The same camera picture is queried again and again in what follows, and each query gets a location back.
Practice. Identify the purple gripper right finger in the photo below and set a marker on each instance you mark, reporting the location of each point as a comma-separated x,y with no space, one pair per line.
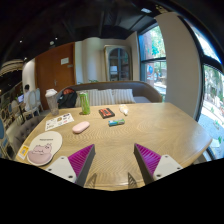
154,166

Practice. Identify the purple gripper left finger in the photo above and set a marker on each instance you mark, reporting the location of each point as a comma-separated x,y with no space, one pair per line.
75,167

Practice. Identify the round pig mouse pad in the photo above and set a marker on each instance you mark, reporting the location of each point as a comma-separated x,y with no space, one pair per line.
44,147

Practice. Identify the pink computer mouse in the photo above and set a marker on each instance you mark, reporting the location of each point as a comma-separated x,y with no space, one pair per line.
80,127

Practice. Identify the white sticker sheet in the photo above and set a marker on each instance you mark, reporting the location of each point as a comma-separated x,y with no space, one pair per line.
58,121

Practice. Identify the small yellow card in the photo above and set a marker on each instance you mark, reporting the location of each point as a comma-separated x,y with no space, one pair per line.
23,151

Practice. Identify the green blue snack packet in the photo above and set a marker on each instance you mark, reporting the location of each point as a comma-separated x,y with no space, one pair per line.
116,122

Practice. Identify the black orange box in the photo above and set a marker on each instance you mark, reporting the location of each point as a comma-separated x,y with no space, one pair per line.
106,113

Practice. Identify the clear plastic wrapper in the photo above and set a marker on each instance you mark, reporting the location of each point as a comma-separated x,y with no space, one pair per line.
123,109

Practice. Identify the black backpack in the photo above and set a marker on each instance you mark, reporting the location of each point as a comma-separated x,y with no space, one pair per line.
67,99

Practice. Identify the green water bottle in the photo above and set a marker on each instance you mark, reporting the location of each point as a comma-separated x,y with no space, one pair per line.
84,101

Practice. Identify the striped cushion left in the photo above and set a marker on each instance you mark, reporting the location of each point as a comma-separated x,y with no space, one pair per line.
96,97

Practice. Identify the striped cushion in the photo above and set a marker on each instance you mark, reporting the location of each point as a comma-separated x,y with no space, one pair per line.
96,97
123,96

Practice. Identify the seated person in white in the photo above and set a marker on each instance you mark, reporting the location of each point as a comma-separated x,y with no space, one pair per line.
26,96

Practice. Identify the striped cushion right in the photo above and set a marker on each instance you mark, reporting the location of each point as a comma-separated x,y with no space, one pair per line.
123,96

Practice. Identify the clear plastic tumbler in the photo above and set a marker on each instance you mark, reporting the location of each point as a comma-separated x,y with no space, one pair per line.
52,101

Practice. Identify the white dining chair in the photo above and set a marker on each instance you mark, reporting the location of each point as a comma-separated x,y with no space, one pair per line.
34,104

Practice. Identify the wooden door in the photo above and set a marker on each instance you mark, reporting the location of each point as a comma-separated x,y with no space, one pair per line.
55,69

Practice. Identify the arched glass cabinet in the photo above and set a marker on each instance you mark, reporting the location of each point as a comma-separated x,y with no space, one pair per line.
118,63

